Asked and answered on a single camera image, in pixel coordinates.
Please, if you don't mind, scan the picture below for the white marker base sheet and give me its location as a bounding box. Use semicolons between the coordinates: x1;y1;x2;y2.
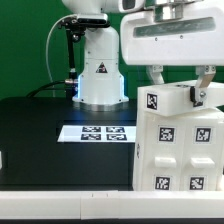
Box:
58;125;136;143

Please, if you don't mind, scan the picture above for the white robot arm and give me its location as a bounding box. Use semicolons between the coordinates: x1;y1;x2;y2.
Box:
62;0;224;116

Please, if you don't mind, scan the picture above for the grey camera cable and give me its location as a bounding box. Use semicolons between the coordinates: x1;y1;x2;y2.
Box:
45;13;78;84

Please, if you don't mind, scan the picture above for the white front fence bar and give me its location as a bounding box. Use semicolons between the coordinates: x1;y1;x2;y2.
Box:
0;191;224;220

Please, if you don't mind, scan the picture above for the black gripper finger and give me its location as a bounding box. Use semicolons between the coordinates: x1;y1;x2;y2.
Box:
190;65;216;107
146;65;164;85

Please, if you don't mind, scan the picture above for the white cabinet top block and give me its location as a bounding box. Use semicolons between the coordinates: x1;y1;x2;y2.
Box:
137;80;224;116

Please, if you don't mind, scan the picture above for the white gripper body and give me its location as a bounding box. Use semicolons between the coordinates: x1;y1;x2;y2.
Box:
121;6;224;66

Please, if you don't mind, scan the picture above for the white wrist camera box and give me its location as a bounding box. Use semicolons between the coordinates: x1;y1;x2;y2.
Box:
119;0;146;13

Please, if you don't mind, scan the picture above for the short white door panel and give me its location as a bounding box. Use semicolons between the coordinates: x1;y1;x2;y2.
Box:
180;118;224;191

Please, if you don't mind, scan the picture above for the white cabinet body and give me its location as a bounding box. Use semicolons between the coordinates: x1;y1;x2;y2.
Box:
132;108;224;191

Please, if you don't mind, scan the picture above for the long white door panel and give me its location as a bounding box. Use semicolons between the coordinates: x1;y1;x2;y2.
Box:
146;120;183;191

